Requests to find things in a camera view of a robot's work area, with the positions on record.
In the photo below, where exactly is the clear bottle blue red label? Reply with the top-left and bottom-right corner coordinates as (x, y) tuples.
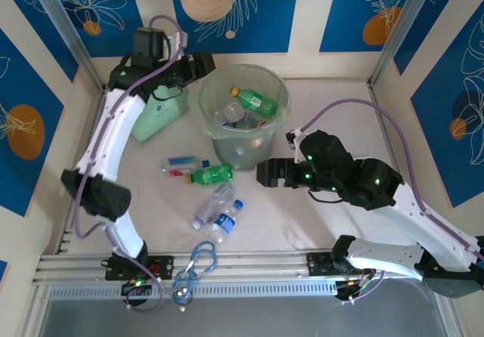
(161, 156), (211, 178)

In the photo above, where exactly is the crushed green bottle yellow cap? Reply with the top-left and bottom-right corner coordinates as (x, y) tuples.
(185, 163), (234, 185)

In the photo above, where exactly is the crushed clear bottle white cap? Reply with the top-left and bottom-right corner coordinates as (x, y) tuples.
(191, 182), (237, 230)

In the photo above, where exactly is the mint green zip pouch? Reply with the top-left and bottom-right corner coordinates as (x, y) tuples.
(131, 83), (190, 144)

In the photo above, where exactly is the translucent green bucket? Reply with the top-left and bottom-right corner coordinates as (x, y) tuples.
(197, 63), (292, 172)

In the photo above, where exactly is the grey metal front panel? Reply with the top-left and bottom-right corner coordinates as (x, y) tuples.
(37, 298), (455, 337)

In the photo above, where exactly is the blue stethoscope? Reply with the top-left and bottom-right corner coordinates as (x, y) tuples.
(172, 240), (219, 313)

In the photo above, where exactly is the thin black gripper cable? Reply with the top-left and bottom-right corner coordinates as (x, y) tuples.
(150, 85), (190, 102)
(308, 187), (345, 205)

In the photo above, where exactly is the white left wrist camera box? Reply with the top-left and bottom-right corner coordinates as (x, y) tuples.
(168, 30), (189, 57)

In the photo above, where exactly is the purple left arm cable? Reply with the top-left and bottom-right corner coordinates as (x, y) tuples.
(73, 14), (188, 313)

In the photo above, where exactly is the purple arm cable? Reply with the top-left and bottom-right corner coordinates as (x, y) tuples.
(73, 14), (188, 313)
(301, 98), (484, 305)

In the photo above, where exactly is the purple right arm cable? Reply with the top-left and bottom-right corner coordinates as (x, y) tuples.
(301, 98), (484, 305)

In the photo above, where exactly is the aluminium frame post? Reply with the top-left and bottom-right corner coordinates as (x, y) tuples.
(367, 0), (449, 88)
(28, 0), (107, 93)

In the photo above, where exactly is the aluminium front rail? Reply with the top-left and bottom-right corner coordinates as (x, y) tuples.
(32, 248), (449, 287)

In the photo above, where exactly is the slotted grey cable duct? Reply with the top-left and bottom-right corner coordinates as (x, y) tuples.
(47, 280), (337, 301)

